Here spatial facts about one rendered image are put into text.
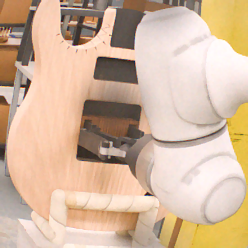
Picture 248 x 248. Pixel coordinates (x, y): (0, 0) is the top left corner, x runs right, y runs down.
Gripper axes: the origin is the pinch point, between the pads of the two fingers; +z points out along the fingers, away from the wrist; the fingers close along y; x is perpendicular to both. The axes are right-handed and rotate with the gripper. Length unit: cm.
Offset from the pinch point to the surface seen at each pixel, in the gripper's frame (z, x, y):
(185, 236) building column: 82, -47, 67
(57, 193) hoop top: -2.6, -10.5, -8.7
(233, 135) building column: 74, -10, 72
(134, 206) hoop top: -3.2, -11.6, 5.2
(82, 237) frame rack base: 2.5, -20.8, -1.3
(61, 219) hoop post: -3.1, -15.2, -7.8
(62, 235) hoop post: -2.9, -18.8, -7.4
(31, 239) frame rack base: -1.1, -21.4, -13.1
